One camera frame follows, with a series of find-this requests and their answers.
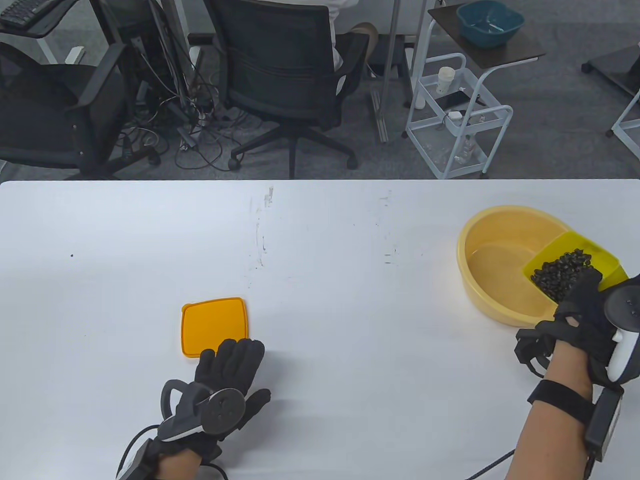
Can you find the person's left hand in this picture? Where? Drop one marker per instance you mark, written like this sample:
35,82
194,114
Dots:
230,360

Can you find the person's right hand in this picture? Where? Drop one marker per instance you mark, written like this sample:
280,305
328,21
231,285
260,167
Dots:
582,310

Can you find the orange plastic lid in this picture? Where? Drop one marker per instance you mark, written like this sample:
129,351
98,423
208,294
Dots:
212,325

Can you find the pile of dark coffee beans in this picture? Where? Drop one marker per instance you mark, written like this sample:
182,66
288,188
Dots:
560,275

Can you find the yellow plastic container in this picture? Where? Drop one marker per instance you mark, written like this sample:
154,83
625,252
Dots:
600,255

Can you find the yellow plastic basin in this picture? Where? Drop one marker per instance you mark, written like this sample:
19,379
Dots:
495,270

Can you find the person's right forearm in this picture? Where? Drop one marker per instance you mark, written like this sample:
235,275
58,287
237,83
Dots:
550,445

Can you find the grey white hand controller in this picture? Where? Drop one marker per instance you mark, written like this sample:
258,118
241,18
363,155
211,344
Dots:
222,412
622,305

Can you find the teal plastic basin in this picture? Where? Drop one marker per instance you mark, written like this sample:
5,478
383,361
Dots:
492,35

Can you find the clear plastic bottle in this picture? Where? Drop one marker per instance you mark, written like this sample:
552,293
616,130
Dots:
466,147

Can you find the white rolling cart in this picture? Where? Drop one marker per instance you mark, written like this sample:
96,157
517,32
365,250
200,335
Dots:
452,127

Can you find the white charger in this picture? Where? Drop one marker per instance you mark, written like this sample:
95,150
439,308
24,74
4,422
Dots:
455,116

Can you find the dark wheeled platform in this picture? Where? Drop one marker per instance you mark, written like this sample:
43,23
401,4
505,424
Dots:
617,67

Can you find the small white bottle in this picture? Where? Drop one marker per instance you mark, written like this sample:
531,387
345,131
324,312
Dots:
420,102

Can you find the white paper cup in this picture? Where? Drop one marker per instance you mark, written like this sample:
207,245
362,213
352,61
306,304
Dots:
445,80

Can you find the white utility cart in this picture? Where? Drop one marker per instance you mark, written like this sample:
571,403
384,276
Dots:
500,55

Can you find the black mesh office chair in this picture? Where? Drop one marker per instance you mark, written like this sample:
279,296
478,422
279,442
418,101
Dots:
280,60

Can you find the black armrest office chair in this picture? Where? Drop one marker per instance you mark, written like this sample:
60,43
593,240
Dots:
50,110

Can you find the black box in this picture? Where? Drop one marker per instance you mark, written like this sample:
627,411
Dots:
402,57

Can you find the silver metal stand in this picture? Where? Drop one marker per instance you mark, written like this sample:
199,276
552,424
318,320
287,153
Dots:
392,50

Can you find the black computer tower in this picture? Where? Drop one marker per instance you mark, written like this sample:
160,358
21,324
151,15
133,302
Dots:
125,30

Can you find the grey keyboard tray desk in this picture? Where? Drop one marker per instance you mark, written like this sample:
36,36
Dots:
47,25

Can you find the black keyboard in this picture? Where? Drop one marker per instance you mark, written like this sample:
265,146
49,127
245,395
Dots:
20,12

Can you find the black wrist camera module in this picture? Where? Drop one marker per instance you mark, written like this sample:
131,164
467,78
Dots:
137,460
605,420

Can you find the white metal frame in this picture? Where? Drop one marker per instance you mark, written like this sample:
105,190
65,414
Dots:
625,117

